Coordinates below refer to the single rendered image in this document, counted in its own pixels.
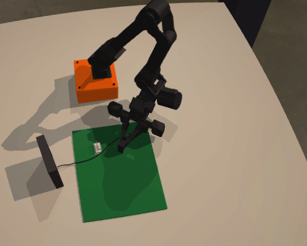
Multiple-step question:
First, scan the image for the green circuit board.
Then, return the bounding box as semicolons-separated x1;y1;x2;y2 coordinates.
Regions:
72;124;167;223

